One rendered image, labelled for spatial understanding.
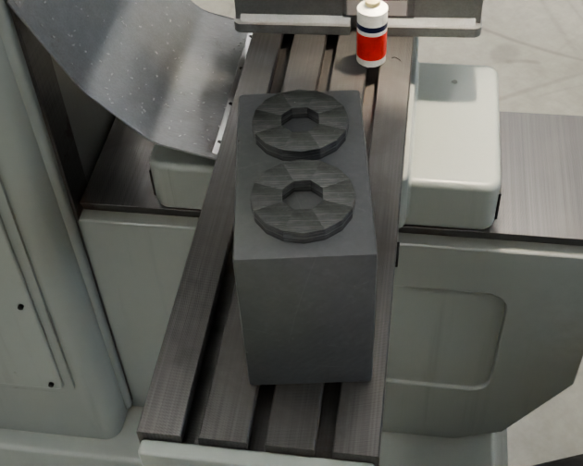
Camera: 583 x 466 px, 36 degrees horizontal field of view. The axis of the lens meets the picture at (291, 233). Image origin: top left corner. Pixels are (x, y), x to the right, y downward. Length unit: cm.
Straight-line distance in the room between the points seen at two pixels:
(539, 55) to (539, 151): 150
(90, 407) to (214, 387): 83
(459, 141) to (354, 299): 56
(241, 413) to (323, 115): 29
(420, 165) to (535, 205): 19
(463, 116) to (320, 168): 58
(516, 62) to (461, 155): 163
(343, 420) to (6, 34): 63
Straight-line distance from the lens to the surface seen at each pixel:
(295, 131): 85
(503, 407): 163
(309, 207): 77
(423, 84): 139
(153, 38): 134
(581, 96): 279
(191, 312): 95
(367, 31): 120
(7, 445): 181
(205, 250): 100
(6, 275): 144
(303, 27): 130
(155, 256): 141
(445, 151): 128
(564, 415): 203
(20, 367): 163
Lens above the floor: 168
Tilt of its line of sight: 47 degrees down
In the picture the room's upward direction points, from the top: 3 degrees counter-clockwise
